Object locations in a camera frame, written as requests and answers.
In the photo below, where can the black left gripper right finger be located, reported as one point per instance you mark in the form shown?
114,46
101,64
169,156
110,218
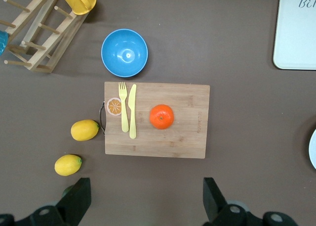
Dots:
214,201

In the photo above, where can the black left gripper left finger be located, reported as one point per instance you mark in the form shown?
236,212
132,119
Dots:
74,201

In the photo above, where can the orange mandarin fruit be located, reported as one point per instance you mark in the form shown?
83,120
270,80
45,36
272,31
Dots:
162,117

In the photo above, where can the white round plate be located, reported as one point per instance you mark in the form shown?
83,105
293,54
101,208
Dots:
313,149

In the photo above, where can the dark green avocado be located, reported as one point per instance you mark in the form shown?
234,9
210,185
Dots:
66,192

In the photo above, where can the yellow lemon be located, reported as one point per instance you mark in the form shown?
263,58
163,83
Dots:
67,165
84,130

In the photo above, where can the bamboo cutting board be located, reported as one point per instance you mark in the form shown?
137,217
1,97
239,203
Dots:
172,142

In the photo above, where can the yellow plastic fork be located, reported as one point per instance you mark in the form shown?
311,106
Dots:
124,112

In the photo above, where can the flat orange slice disc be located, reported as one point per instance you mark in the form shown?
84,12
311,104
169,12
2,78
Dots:
114,106

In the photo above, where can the yellow plastic knife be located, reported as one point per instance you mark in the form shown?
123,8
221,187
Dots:
132,112

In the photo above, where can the blue plastic bowl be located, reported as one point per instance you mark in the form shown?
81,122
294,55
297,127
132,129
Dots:
124,53

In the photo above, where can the wooden peg drying rack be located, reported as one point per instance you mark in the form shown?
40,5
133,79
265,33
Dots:
65,35

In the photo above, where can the blue ribbed cup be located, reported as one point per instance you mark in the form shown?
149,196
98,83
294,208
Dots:
2,42

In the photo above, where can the cream bear print tray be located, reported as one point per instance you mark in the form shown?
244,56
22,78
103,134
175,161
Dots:
296,38

